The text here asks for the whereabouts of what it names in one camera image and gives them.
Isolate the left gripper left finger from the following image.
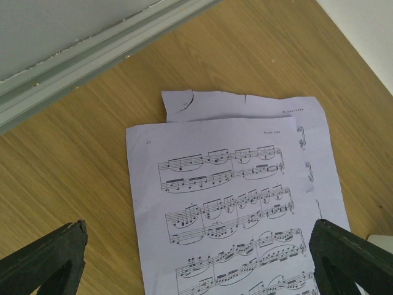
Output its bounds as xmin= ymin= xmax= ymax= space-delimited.
xmin=1 ymin=220 xmax=88 ymax=294

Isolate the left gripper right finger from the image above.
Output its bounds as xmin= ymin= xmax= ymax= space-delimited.
xmin=309 ymin=219 xmax=392 ymax=294

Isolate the white metronome body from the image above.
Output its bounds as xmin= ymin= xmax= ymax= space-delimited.
xmin=367 ymin=234 xmax=393 ymax=251

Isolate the sheet music paper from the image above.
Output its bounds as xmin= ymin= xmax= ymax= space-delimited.
xmin=161 ymin=90 xmax=350 ymax=230
xmin=126 ymin=117 xmax=319 ymax=294

